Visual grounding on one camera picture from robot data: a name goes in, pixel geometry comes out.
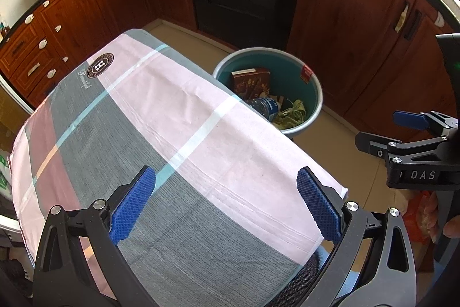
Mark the clear plastic water bottle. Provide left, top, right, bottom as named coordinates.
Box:
left=248, top=96, right=283, bottom=122

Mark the brown snack box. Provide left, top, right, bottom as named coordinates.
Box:
left=231, top=68, right=272, bottom=100

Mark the pale green corn husk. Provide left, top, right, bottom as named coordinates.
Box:
left=273, top=99, right=308, bottom=131

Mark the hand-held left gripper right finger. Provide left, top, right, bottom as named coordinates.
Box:
left=296, top=166, right=419, bottom=307

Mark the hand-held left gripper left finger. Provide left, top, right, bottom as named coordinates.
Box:
left=32, top=165, right=157, bottom=307

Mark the plaid pink grey tablecloth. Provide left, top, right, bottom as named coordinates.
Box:
left=7, top=28, right=349, bottom=307

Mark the green white plastic bag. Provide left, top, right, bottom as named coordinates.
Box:
left=0, top=150, right=11, bottom=190

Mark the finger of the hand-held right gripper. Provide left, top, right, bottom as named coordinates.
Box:
left=355, top=131, right=446, bottom=167
left=393, top=110, right=459, bottom=136

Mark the person's right hand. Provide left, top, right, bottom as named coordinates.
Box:
left=426, top=192, right=460, bottom=246

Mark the teal trash bin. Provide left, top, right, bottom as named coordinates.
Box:
left=212, top=48, right=324, bottom=138

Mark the orange plastic bag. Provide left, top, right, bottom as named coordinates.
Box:
left=402, top=192, right=432, bottom=243

